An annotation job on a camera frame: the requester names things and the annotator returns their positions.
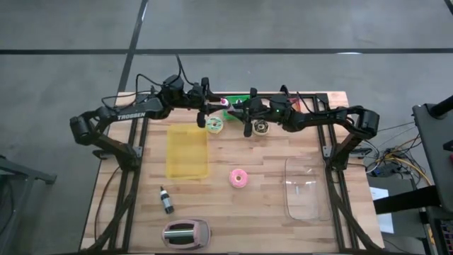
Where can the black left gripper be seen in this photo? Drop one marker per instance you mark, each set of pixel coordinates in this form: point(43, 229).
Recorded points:
point(196, 99)

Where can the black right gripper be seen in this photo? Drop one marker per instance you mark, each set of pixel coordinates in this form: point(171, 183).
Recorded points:
point(260, 108)

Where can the red popcorn packet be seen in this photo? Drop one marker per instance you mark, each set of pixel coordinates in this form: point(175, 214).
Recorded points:
point(296, 102)

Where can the black-capped food colouring bottle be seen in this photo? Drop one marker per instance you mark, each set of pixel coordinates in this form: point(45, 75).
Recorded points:
point(167, 203)

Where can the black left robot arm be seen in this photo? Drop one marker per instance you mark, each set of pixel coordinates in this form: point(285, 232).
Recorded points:
point(106, 115)

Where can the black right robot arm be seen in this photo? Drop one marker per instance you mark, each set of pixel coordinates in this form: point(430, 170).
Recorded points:
point(318, 118)

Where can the green plastic basket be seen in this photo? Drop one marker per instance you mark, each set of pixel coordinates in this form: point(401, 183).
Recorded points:
point(235, 97)

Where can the green frosted toy donut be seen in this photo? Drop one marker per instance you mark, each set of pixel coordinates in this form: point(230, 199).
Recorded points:
point(209, 124)

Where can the yellow translucent plastic bin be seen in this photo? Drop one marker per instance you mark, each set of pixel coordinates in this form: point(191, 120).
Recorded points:
point(187, 156)

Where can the pink frosted toy donut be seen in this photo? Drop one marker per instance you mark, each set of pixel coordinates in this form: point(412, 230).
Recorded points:
point(233, 182)

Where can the clear plastic bin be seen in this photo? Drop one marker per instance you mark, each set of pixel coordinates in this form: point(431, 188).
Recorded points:
point(306, 205)

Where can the black adapter box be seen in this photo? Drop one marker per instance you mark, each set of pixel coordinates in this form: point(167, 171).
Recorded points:
point(361, 151)

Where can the pink toy toaster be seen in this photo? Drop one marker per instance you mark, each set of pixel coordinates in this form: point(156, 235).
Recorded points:
point(203, 233)

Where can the black power strip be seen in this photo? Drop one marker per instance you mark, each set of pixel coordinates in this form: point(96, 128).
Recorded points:
point(384, 170)

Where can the white paper sheet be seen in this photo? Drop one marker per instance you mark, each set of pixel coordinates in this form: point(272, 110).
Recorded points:
point(385, 223)

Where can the black support beam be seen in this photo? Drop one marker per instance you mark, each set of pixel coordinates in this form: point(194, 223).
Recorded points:
point(407, 200)

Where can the dark grey side table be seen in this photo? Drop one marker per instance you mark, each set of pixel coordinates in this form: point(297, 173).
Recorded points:
point(431, 152)

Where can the grey metal stand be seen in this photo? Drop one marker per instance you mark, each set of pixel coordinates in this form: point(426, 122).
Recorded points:
point(28, 173)

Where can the black pole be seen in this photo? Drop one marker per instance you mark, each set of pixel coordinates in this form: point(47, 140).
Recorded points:
point(442, 106)

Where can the dark equipment box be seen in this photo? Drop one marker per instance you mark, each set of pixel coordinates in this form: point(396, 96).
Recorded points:
point(437, 226)

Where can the black frame clamp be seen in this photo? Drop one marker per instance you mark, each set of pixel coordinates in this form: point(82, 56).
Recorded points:
point(153, 89)
point(284, 88)

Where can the black aluminium table frame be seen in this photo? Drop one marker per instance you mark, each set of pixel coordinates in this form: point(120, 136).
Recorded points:
point(318, 141)

